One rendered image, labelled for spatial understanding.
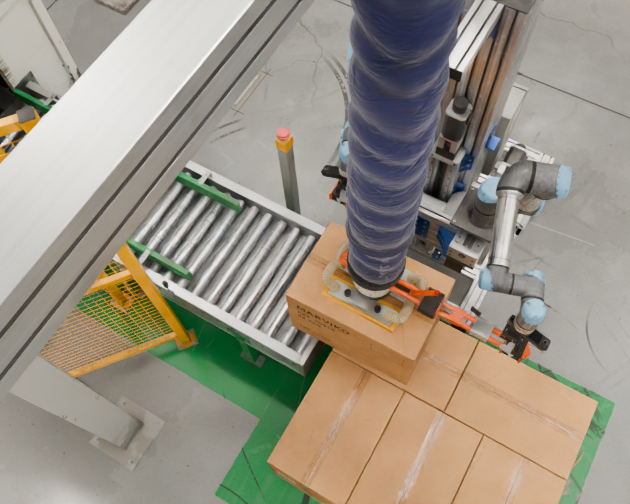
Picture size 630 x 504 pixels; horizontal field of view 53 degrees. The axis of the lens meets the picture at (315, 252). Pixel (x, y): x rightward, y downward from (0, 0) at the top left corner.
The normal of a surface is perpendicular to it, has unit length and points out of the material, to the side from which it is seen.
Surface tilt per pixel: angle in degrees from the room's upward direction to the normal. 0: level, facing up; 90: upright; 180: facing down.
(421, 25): 79
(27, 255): 0
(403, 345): 0
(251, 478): 0
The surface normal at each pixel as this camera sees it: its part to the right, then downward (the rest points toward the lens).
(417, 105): 0.34, 0.72
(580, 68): -0.04, -0.44
